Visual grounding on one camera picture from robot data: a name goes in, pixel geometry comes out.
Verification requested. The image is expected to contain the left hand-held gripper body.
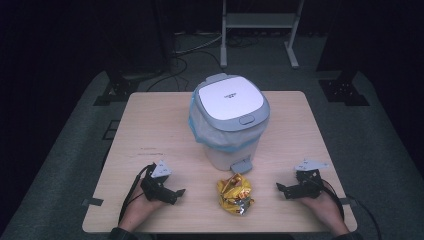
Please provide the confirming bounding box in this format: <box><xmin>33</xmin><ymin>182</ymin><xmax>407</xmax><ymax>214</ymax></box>
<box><xmin>139</xmin><ymin>159</ymin><xmax>175</xmax><ymax>204</ymax></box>

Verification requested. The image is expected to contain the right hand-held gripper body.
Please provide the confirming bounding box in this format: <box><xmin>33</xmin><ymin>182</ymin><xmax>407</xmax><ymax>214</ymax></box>
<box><xmin>294</xmin><ymin>159</ymin><xmax>329</xmax><ymax>200</ymax></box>

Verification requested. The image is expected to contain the yellow snack packet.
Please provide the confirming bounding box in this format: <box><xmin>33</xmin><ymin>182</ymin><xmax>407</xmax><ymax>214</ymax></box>
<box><xmin>216</xmin><ymin>173</ymin><xmax>255</xmax><ymax>216</ymax></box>

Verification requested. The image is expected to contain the white pedal trash can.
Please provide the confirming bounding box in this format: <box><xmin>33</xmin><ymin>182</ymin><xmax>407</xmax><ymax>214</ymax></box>
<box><xmin>188</xmin><ymin>72</ymin><xmax>271</xmax><ymax>175</ymax></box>

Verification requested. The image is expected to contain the person's left hand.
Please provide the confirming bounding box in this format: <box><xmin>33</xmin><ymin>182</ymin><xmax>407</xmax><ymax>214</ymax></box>
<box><xmin>121</xmin><ymin>181</ymin><xmax>168</xmax><ymax>232</ymax></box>

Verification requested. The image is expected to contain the translucent blue-rimmed bin bag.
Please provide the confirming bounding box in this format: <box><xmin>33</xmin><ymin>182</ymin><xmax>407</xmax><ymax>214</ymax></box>
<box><xmin>188</xmin><ymin>91</ymin><xmax>268</xmax><ymax>154</ymax></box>

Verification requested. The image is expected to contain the black stand base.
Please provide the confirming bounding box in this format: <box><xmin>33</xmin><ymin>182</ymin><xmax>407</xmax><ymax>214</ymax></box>
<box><xmin>318</xmin><ymin>69</ymin><xmax>370</xmax><ymax>107</ymax></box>
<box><xmin>93</xmin><ymin>71</ymin><xmax>142</xmax><ymax>107</ymax></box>

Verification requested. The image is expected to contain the white metal stand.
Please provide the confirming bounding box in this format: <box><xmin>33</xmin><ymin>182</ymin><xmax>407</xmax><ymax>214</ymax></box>
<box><xmin>219</xmin><ymin>0</ymin><xmax>306</xmax><ymax>70</ymax></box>

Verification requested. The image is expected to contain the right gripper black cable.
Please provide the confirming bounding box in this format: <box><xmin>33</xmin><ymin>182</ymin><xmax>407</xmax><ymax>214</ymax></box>
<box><xmin>319</xmin><ymin>178</ymin><xmax>383</xmax><ymax>240</ymax></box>

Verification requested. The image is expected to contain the black floor tape frame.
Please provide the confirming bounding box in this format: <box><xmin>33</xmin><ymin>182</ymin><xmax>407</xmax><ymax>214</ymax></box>
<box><xmin>102</xmin><ymin>119</ymin><xmax>122</xmax><ymax>141</ymax></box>

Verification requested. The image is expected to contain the black floor cable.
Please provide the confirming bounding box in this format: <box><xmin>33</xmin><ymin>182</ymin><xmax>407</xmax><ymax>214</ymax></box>
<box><xmin>145</xmin><ymin>55</ymin><xmax>190</xmax><ymax>93</ymax></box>

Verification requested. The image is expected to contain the white floor cable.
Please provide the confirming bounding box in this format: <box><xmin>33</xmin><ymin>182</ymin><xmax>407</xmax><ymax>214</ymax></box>
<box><xmin>173</xmin><ymin>33</ymin><xmax>224</xmax><ymax>57</ymax></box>

